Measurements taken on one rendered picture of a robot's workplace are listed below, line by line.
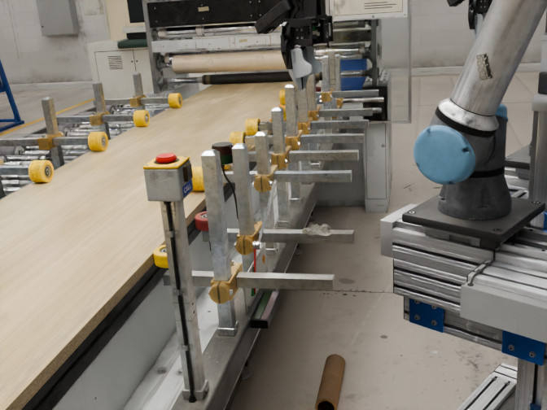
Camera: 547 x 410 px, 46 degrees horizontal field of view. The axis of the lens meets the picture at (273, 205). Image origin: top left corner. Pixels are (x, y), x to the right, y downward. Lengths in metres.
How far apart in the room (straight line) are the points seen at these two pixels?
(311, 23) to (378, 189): 3.12
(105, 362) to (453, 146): 0.86
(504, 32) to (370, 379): 1.80
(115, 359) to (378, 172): 3.07
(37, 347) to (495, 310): 0.87
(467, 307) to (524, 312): 0.11
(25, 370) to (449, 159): 0.85
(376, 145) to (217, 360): 2.94
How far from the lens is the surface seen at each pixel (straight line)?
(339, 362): 2.67
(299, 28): 1.37
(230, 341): 1.62
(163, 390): 1.63
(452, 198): 1.39
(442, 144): 1.21
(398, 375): 2.73
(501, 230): 1.33
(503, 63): 1.18
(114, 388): 1.55
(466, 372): 2.77
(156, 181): 1.22
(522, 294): 1.29
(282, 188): 2.25
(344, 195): 4.55
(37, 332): 1.39
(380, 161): 4.32
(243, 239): 1.77
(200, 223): 1.84
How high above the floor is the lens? 1.52
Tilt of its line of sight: 19 degrees down
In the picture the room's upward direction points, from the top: 4 degrees counter-clockwise
